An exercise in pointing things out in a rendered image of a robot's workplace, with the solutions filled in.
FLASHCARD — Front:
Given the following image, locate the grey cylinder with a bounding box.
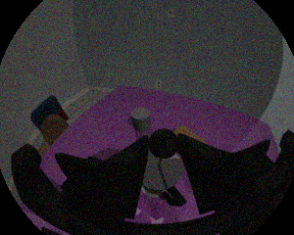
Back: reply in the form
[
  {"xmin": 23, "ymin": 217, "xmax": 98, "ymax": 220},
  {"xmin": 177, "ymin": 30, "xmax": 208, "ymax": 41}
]
[{"xmin": 130, "ymin": 107, "xmax": 150, "ymax": 132}]

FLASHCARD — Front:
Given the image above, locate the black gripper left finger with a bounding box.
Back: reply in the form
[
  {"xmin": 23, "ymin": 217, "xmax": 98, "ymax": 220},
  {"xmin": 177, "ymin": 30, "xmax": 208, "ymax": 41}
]
[{"xmin": 54, "ymin": 134, "xmax": 148, "ymax": 219}]

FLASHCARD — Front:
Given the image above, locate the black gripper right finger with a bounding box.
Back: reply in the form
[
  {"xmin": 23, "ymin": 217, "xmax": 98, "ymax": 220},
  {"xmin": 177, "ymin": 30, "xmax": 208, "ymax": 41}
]
[{"xmin": 177, "ymin": 133, "xmax": 271, "ymax": 214}]

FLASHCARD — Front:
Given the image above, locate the french press coffee maker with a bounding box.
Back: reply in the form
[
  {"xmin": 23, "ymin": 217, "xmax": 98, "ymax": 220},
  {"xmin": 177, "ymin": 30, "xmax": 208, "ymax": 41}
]
[{"xmin": 140, "ymin": 128, "xmax": 187, "ymax": 207}]

